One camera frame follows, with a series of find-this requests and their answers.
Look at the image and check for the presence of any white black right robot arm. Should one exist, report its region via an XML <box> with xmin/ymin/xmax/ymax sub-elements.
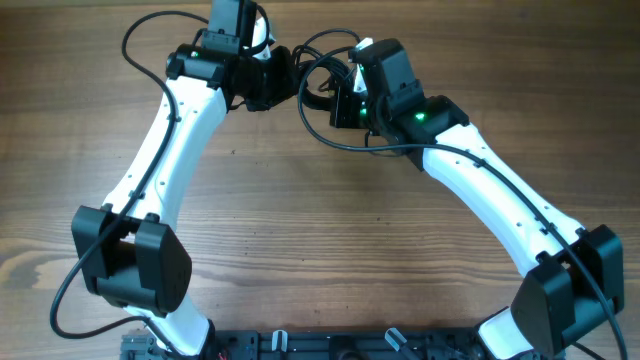
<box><xmin>346</xmin><ymin>38</ymin><xmax>628</xmax><ymax>359</ymax></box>

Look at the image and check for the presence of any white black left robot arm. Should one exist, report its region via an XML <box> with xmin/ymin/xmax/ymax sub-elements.
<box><xmin>71</xmin><ymin>1</ymin><xmax>297</xmax><ymax>359</ymax></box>

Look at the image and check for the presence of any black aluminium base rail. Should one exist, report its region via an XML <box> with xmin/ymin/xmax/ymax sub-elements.
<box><xmin>118</xmin><ymin>327</ymin><xmax>566</xmax><ymax>360</ymax></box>

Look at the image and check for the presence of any black USB cable gold plug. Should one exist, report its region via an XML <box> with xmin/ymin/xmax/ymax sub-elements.
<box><xmin>291</xmin><ymin>27</ymin><xmax>362</xmax><ymax>112</ymax></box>

